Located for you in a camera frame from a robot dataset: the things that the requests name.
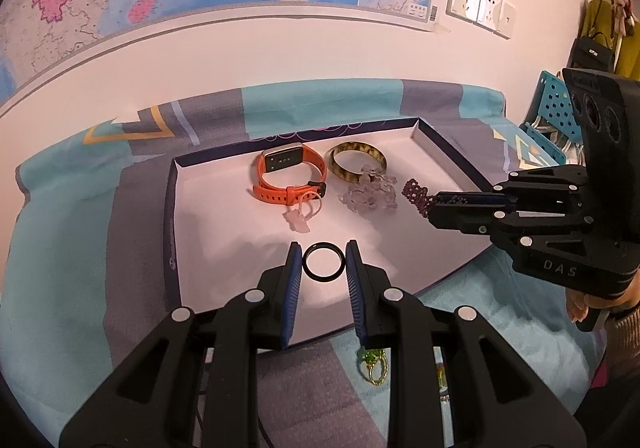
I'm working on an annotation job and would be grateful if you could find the pink charm with cord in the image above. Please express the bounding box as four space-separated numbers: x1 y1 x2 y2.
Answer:
283 190 323 233

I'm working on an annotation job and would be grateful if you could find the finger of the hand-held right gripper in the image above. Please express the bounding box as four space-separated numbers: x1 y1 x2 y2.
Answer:
434 167 593 211
430 208 596 253

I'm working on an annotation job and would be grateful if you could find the dark purple bead bracelet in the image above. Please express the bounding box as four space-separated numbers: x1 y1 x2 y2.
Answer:
401 179 473 219

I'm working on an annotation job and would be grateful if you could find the teal and grey printed blanket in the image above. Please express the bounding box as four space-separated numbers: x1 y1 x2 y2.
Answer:
0 78 611 448

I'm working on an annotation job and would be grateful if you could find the black handbag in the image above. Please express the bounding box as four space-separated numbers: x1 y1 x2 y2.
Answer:
567 30 617 76

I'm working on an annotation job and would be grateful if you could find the person's right forearm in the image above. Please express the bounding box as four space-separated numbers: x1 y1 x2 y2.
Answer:
597 303 640 389

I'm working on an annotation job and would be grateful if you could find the clear crystal bead bracelet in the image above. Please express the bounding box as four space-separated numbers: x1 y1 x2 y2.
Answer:
339 165 399 215

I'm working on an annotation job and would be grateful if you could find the person's right hand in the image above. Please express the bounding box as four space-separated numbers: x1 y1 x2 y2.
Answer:
567 278 640 323

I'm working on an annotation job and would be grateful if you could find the tortoiseshell bangle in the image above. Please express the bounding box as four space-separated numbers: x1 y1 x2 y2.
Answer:
325 141 389 183

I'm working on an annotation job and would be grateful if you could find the white shallow tray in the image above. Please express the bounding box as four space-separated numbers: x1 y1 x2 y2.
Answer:
162 117 501 346

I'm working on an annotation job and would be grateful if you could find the thin black ring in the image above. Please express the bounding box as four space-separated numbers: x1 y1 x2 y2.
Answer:
303 243 346 281

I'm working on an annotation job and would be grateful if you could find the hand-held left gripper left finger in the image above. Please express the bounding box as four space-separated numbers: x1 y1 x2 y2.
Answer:
59 241 304 448

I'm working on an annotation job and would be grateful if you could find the blue perforated plastic basket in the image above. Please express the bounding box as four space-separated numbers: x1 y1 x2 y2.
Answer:
520 70 586 166

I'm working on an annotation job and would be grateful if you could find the orange smart band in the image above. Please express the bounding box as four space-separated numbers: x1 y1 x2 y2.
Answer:
251 143 329 205

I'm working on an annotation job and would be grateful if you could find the small plush toy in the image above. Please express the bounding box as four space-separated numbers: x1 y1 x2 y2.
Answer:
612 0 638 36

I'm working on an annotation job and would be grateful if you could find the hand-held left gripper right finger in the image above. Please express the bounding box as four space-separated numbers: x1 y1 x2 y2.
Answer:
345 239 587 448

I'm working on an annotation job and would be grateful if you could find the yellow bag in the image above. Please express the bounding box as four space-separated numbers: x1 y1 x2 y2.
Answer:
580 0 618 41

